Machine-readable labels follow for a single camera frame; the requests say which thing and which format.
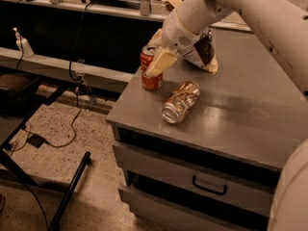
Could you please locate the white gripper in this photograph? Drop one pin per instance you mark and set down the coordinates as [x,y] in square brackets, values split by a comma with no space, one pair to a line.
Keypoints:
[176,33]

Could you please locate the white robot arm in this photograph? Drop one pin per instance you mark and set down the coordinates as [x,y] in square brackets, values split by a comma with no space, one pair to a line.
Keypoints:
[280,30]

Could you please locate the brown lying soda can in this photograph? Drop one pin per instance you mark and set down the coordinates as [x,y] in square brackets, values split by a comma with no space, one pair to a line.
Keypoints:
[180,101]

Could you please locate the brown white chip bag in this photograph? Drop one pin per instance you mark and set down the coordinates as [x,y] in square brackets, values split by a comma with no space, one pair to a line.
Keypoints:
[191,14]

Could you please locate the grey drawer cabinet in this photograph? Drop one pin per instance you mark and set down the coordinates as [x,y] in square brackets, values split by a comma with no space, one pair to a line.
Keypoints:
[246,122]

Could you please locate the white spray bottle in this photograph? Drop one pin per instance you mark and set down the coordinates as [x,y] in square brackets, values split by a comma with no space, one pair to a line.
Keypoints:
[23,44]

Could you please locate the black power adapter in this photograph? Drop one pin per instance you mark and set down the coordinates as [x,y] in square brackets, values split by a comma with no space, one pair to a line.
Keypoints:
[36,140]

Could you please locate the black desk frame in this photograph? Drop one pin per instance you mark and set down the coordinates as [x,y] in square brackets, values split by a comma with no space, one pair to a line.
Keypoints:
[55,201]

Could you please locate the black drawer handle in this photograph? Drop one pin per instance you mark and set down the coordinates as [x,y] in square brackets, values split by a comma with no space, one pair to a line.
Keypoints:
[210,188]

